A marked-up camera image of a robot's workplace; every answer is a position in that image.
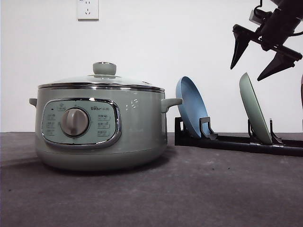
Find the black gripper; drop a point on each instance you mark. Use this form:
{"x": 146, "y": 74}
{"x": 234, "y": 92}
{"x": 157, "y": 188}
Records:
{"x": 271, "y": 35}

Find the blue plate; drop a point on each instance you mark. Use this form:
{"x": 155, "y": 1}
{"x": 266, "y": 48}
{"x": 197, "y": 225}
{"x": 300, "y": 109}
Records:
{"x": 193, "y": 107}

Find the green plate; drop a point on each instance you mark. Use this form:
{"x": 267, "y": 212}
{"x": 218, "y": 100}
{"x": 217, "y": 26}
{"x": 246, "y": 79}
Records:
{"x": 254, "y": 115}

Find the black dish rack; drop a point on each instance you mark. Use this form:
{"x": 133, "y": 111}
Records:
{"x": 251, "y": 142}

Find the green electric steamer pot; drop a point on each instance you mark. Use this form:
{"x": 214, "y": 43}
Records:
{"x": 99, "y": 128}

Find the dark red plate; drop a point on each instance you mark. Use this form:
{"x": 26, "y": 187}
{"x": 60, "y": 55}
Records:
{"x": 301, "y": 90}

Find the white wall socket left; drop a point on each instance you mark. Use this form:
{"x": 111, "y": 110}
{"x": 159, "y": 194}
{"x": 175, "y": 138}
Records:
{"x": 88, "y": 10}

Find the glass steamer lid green knob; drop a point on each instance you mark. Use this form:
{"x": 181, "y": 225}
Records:
{"x": 103, "y": 78}

